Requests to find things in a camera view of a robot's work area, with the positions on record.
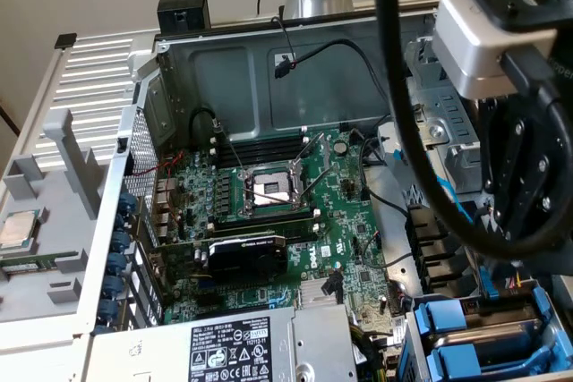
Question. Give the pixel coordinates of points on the green motherboard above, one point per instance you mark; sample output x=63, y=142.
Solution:
x=344, y=221

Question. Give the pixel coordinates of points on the round coin battery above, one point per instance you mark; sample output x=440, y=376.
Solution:
x=342, y=146

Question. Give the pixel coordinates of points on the open metal PC case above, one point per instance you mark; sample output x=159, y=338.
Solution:
x=286, y=122

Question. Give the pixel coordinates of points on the perforated metal drive cage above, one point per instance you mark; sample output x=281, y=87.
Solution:
x=447, y=131

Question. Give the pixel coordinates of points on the grey plastic parts rack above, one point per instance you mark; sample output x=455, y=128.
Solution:
x=53, y=203

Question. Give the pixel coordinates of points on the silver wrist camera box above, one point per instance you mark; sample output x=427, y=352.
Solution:
x=465, y=55

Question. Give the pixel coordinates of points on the thin metal locking lever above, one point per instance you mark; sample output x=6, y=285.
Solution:
x=273, y=197
x=230, y=147

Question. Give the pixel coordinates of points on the green RAM stick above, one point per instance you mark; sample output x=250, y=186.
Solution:
x=36, y=262

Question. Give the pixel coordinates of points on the hard drive in blue caddy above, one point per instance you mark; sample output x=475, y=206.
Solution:
x=413, y=346

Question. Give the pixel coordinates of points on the blue card retention clip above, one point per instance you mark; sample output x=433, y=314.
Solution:
x=122, y=222
x=127, y=202
x=107, y=311
x=121, y=242
x=117, y=264
x=113, y=288

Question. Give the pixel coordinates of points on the black RAM slot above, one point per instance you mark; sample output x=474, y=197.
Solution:
x=264, y=216
x=264, y=157
x=304, y=229
x=262, y=150
x=264, y=223
x=304, y=236
x=259, y=135
x=259, y=142

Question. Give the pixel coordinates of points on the CPU socket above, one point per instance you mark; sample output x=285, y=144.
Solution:
x=268, y=187

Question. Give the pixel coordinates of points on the black ribbed plastic bracket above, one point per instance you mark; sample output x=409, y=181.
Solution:
x=421, y=257

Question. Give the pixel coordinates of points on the silver CPU chip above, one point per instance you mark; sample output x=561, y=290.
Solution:
x=18, y=230

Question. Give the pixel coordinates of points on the small black end cap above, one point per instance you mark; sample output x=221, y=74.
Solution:
x=65, y=40

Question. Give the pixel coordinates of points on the silver chipset heatsink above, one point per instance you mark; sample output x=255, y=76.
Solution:
x=311, y=294

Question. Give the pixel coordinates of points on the black graphics card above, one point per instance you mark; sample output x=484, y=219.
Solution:
x=246, y=261

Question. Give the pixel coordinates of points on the black plastic block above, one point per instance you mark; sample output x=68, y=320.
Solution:
x=183, y=11

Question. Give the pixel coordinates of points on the grey power supply unit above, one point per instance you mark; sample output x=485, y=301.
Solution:
x=179, y=355

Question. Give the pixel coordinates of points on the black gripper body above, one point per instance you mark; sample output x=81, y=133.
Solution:
x=561, y=87

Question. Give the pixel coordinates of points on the metal socket cover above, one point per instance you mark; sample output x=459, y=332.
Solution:
x=322, y=154

